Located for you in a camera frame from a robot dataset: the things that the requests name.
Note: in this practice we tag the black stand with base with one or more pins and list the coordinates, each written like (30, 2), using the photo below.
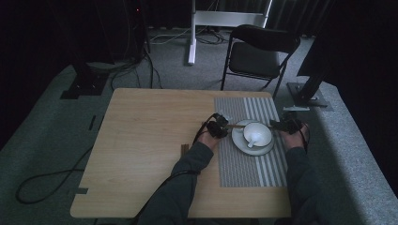
(84, 84)
(308, 93)

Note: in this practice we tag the black folding chair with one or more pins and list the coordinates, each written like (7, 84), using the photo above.
(256, 56)

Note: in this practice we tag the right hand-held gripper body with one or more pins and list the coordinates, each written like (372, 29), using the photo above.
(291, 125)

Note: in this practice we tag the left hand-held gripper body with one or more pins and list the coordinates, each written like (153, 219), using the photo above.
(216, 126)

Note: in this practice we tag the white desk frame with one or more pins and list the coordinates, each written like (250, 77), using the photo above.
(225, 18)

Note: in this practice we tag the dark curtain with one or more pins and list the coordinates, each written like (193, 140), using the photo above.
(300, 15)

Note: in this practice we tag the white ceramic spoon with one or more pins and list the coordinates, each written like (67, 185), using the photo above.
(254, 139)

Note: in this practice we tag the grey tape piece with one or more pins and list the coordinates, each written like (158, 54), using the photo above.
(80, 191)

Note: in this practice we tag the dark cabinet with red light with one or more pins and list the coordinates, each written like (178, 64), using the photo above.
(136, 28)

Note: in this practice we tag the grey striped placemat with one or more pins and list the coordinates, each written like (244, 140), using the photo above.
(244, 172)

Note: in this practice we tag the white round plate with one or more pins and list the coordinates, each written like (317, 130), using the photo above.
(241, 145)

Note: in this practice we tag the person's right hand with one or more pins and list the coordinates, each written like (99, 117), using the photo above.
(295, 142)

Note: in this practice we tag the black tape strip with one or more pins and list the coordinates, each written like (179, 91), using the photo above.
(92, 122)

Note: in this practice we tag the white bowl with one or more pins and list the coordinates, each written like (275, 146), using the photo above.
(263, 132)

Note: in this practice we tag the person's left hand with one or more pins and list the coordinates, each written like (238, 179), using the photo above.
(209, 142)

